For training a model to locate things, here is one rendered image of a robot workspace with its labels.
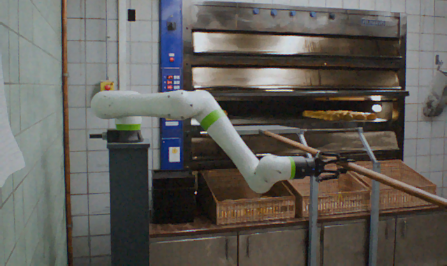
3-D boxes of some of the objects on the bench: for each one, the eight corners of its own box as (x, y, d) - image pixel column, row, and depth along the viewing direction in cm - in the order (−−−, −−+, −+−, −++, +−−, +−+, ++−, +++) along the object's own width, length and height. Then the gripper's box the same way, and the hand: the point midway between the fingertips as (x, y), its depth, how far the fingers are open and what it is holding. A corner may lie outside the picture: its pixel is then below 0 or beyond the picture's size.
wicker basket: (340, 195, 358) (341, 161, 356) (397, 190, 372) (399, 158, 370) (374, 211, 311) (376, 173, 309) (438, 204, 325) (439, 169, 323)
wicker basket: (198, 206, 325) (198, 169, 323) (269, 200, 341) (269, 165, 339) (216, 225, 279) (216, 183, 277) (296, 218, 294) (297, 178, 292)
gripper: (299, 146, 180) (349, 144, 187) (298, 183, 182) (347, 181, 189) (308, 149, 173) (360, 147, 180) (306, 188, 175) (357, 185, 182)
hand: (346, 165), depth 183 cm, fingers closed on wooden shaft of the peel, 3 cm apart
